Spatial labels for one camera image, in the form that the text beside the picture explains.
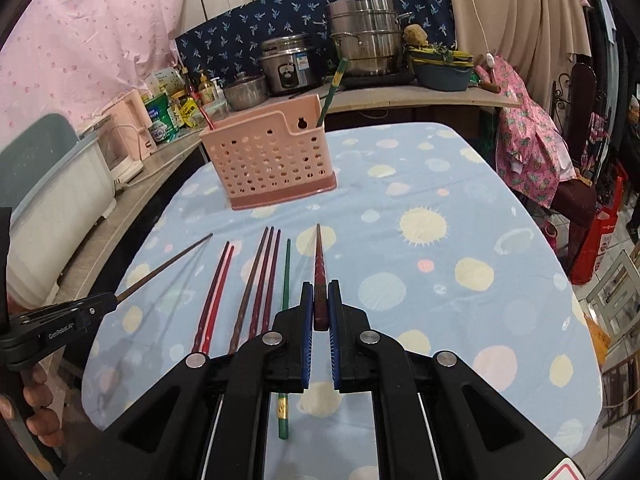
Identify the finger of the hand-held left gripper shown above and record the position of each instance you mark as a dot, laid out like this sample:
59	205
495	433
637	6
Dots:
95	305

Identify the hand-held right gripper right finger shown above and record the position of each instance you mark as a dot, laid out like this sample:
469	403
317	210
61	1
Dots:
336	355

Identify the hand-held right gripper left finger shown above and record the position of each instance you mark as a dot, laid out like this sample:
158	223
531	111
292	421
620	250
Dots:
306	355

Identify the dark red chopstick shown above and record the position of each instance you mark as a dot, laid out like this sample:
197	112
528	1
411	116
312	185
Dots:
261	285
270	285

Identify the thin dark brown chopstick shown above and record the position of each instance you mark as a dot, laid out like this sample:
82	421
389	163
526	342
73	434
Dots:
165	267

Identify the patterned red-brown chopstick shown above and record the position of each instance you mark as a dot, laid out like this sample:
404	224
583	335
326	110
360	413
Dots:
320	275

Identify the green chopstick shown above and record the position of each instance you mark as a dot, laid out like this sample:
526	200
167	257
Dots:
286	275
332	90

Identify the brown twisted chopstick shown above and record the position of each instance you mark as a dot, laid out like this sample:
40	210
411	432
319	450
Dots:
247	292

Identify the pink perforated utensil basket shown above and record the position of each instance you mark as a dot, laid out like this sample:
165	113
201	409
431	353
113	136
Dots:
270	165

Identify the person's left hand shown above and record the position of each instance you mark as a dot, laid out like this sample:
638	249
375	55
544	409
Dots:
40	395

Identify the white storage bin grey lid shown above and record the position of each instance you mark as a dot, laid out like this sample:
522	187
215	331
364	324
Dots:
55	195

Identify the blue dotted tablecloth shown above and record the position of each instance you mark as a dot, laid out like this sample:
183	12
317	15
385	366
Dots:
440	240

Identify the pink white kitchen appliance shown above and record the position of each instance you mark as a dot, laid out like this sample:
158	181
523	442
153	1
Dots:
125	135

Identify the green white package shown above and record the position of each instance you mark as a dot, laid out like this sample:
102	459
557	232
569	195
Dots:
161	120

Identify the yellow snack packet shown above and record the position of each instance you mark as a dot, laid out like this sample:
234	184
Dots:
189	112

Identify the clear plastic food container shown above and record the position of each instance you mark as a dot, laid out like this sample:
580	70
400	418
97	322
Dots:
217	110

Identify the dark glass bottle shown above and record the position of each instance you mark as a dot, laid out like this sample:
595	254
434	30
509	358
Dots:
187	82

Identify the yellow soap pump bottle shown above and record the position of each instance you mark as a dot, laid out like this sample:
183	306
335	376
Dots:
206	91

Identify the small steel lidded pot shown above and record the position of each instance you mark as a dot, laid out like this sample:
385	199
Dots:
245	91

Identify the pink printed curtain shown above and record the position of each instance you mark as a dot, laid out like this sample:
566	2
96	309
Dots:
75	35

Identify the red shopping bag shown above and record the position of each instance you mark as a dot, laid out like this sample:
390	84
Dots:
597	245

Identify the steel rice cooker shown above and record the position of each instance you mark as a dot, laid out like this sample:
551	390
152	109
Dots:
290	65

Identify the blue plastic basin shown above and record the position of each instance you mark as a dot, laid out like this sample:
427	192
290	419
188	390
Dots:
442	77

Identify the dark metal chair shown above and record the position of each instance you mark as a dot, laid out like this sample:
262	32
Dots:
580	185

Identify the pink floral garment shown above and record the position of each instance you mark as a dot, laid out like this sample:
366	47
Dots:
530	125

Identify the navy floral cloth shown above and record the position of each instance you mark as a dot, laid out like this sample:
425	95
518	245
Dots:
240	30

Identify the stacked steel steamer pot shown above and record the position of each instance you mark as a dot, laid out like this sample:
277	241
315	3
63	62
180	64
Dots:
367	35

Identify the brown stuffed toy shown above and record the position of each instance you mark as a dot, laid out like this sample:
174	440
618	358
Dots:
415	36

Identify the beige curtain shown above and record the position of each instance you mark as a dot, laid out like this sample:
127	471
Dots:
525	10

